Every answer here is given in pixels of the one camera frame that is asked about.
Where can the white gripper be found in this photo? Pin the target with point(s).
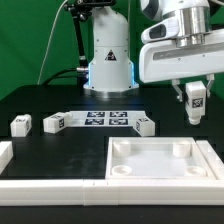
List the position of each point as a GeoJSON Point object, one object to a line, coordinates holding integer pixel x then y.
{"type": "Point", "coordinates": [167, 62]}

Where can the white sheet with tags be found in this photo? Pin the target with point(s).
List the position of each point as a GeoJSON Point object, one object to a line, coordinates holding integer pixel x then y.
{"type": "Point", "coordinates": [106, 118]}

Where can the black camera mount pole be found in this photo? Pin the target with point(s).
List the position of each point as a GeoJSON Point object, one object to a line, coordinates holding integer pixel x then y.
{"type": "Point", "coordinates": [80, 11]}

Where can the white square table top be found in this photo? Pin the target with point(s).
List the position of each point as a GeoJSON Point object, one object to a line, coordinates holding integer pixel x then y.
{"type": "Point", "coordinates": [156, 158]}

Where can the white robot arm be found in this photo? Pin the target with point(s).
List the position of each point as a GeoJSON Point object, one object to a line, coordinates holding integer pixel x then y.
{"type": "Point", "coordinates": [179, 44]}

